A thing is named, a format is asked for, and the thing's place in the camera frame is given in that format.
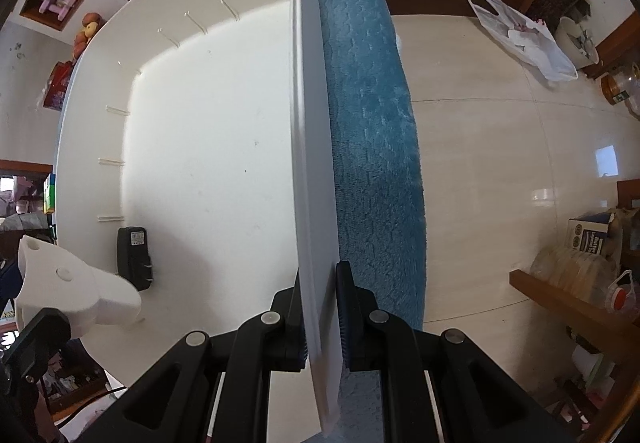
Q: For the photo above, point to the glass jar with gold lid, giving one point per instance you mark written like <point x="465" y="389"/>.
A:
<point x="620" y="88"/>

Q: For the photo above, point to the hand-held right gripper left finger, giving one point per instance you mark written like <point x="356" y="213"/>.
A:
<point x="292" y="323"/>

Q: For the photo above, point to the white plastic bag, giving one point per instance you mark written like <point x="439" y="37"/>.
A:
<point x="530" y="43"/>

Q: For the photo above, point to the clear plastic bottle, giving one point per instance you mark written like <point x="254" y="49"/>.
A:
<point x="570" y="273"/>

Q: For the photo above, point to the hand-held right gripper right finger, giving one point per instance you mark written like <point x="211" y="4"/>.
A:
<point x="345" y="323"/>

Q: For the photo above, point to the printed cardboard box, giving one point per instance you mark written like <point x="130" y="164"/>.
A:
<point x="590" y="233"/>

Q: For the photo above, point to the white plastic storage bin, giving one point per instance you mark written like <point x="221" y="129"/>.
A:
<point x="215" y="133"/>

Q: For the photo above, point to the orange doll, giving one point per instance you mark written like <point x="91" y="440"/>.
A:
<point x="90" y="33"/>

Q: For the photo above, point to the blue fleece blanket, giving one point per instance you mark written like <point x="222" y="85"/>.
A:
<point x="370" y="133"/>

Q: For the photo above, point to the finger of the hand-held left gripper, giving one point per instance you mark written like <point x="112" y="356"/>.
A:
<point x="35" y="340"/>

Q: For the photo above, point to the red packet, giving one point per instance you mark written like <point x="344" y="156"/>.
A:
<point x="57" y="85"/>

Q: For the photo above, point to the black charger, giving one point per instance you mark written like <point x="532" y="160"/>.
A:
<point x="134" y="258"/>

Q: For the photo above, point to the white plastic mount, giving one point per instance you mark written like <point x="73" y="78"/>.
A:
<point x="75" y="288"/>

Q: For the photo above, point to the red-capped bottle in bag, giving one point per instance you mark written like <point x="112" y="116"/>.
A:
<point x="620" y="295"/>

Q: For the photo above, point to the brown wooden shelf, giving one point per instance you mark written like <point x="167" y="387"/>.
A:
<point x="575" y="310"/>

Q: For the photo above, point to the pink toy in wall niche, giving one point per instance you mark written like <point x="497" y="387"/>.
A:
<point x="56" y="3"/>

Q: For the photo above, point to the white pot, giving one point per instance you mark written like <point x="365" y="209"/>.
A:
<point x="577" y="43"/>

